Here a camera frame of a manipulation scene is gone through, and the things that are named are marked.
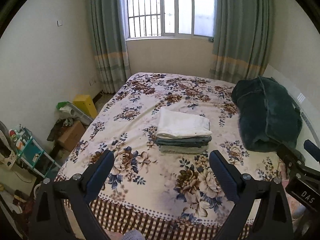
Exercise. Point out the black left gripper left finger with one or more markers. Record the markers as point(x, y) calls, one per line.
point(49, 219)

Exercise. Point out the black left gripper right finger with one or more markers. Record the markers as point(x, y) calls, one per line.
point(273, 219)

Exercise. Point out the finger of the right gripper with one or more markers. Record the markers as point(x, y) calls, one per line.
point(312, 149)
point(291, 158)

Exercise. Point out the white pants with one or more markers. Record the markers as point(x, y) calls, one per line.
point(178, 125)

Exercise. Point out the white gloved hand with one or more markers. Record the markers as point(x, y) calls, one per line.
point(133, 235)

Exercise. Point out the grey trash bin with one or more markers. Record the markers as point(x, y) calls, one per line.
point(36, 190)

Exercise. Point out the dark green quilt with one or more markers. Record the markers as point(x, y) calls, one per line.
point(268, 115)

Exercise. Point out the teal shelf rack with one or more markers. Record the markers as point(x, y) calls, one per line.
point(32, 154)

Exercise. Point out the white electric fan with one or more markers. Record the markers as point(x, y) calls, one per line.
point(8, 148)

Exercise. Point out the brown cardboard box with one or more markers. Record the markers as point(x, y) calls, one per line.
point(72, 135)

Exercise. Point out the folded blue jeans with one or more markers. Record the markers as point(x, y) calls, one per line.
point(184, 142)

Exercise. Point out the folded grey garment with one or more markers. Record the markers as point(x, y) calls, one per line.
point(183, 150)

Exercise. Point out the green plastic basket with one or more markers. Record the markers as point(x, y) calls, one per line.
point(68, 110)

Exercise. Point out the yellow box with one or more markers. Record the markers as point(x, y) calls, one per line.
point(86, 105)

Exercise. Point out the floral bed blanket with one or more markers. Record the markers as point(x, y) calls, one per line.
point(166, 195)

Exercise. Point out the right green curtain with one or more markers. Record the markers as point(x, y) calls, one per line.
point(242, 39)

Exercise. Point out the green curtain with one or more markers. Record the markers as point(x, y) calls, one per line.
point(107, 27)
point(242, 39)

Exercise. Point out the barred window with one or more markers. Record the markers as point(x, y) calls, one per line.
point(170, 18)

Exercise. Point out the left green curtain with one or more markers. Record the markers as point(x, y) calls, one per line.
point(107, 27)

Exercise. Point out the wall switch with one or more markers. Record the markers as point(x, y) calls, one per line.
point(59, 23)

